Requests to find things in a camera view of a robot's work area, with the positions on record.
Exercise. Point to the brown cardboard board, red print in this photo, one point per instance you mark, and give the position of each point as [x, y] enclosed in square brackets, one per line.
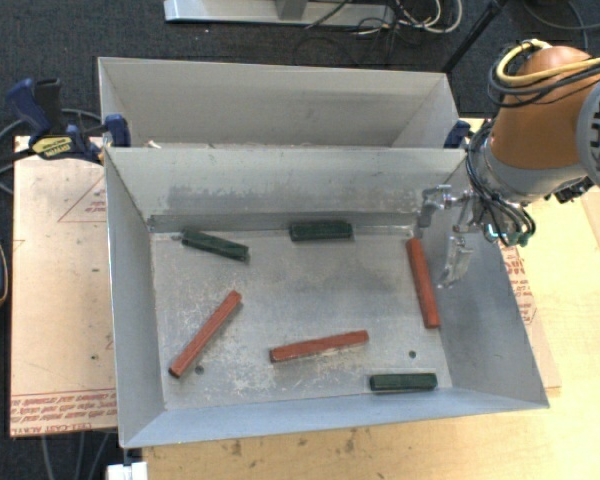
[55, 268]

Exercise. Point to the grey metal bin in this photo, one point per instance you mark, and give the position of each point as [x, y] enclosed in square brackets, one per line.
[300, 288]

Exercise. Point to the red-brown flat block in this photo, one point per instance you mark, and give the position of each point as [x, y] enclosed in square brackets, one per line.
[423, 283]
[206, 333]
[319, 346]

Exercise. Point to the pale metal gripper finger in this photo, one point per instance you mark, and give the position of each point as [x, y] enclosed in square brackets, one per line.
[430, 202]
[456, 260]

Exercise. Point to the black cylinder on white bracket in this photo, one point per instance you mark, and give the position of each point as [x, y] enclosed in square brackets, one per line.
[573, 191]

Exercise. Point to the dark green flat block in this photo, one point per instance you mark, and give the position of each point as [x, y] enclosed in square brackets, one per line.
[321, 231]
[403, 382]
[214, 244]

